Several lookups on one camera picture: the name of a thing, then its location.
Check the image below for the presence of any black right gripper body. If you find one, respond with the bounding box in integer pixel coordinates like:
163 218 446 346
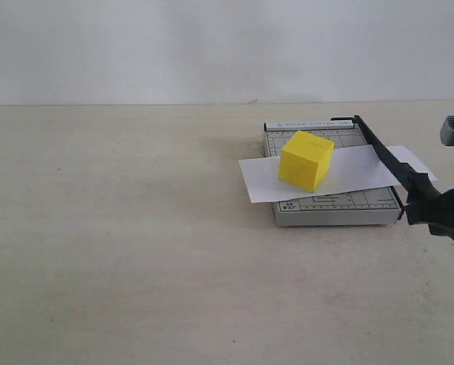
427 218 454 241

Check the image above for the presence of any black cutter blade arm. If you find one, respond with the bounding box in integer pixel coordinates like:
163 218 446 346
331 115 443 206

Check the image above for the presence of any white paper sheet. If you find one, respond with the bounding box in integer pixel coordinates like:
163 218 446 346
238 143 440 205

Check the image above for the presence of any yellow foam cube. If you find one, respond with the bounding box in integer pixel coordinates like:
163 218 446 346
279 131 335 192

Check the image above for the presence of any grey paper cutter base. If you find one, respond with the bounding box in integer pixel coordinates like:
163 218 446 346
264 117 403 227

